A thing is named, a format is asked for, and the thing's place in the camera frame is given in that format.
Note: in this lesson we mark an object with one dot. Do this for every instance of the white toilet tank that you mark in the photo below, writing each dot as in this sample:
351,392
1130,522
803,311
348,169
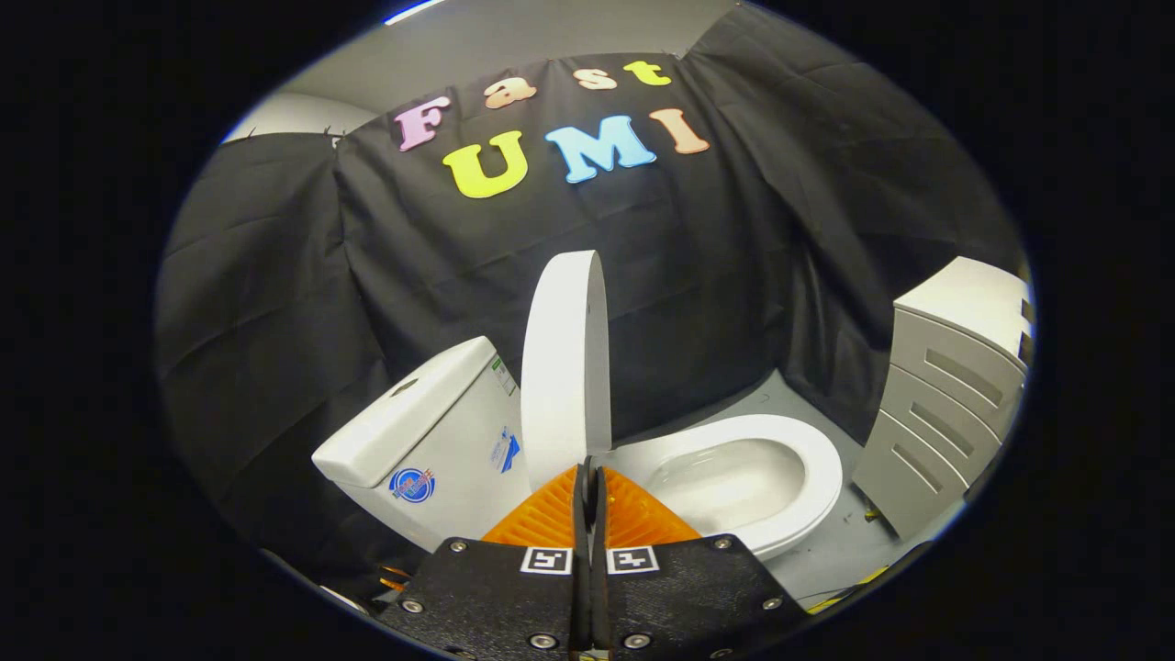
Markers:
431,431

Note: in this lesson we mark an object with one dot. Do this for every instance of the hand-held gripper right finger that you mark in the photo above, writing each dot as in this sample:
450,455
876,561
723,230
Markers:
688,597

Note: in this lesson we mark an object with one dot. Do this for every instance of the white toilet lid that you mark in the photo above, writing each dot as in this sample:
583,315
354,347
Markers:
565,367

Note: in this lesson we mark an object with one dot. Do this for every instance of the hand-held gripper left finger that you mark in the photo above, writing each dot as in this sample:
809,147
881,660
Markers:
486,597

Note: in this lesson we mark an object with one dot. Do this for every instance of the white drawer cabinet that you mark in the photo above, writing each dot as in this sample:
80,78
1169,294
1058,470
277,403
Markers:
945,404

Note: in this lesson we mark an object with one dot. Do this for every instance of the black backdrop cloth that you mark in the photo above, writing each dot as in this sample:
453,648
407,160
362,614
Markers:
688,257

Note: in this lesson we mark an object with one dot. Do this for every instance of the white toilet seat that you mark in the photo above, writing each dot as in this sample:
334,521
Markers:
822,468

